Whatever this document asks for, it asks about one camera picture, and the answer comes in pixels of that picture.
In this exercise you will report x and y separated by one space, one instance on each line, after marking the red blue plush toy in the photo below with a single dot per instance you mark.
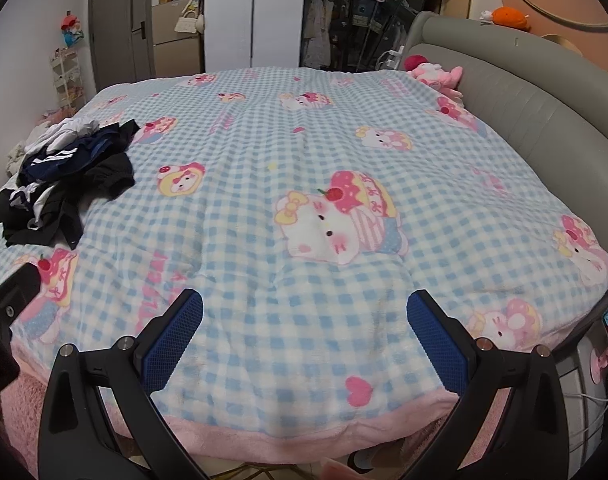
71 27

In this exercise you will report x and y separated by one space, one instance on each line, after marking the pink plush toy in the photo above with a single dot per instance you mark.
434 75

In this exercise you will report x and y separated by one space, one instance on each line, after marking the orange plush toy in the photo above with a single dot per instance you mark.
509 17

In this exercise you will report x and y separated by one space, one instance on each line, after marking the white garment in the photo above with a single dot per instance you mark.
63 130

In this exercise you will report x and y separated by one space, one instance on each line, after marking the grey padded bed frame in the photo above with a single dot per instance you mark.
534 85

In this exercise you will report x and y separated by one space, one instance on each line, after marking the black knit sweater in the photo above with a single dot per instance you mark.
111 170

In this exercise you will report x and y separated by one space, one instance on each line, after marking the white handbag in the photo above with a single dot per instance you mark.
186 24

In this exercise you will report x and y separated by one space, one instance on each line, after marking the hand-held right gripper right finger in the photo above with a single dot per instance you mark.
434 345

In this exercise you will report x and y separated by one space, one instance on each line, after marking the white wardrobe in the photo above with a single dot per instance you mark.
254 10

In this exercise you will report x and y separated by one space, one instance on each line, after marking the black pants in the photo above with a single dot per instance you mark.
48 220

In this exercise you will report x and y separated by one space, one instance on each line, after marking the grey door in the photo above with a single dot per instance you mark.
118 25

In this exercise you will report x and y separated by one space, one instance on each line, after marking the white shelf rack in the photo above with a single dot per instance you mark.
66 80

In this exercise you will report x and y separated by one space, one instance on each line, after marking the navy white-striped pants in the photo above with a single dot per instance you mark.
73 152

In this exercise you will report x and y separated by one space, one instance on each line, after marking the checkered cartoon printed blanket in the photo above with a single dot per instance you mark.
264 210

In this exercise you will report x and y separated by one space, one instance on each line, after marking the glass door wardrobe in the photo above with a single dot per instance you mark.
344 20

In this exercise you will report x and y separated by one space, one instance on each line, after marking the pink carpet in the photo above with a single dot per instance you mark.
18 420

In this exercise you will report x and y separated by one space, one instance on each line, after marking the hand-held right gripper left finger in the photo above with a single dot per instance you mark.
176 340

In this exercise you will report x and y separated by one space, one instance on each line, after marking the beige cabinet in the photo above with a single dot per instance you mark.
176 55

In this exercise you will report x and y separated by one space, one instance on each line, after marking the pink flower phone stand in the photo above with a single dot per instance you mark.
601 365

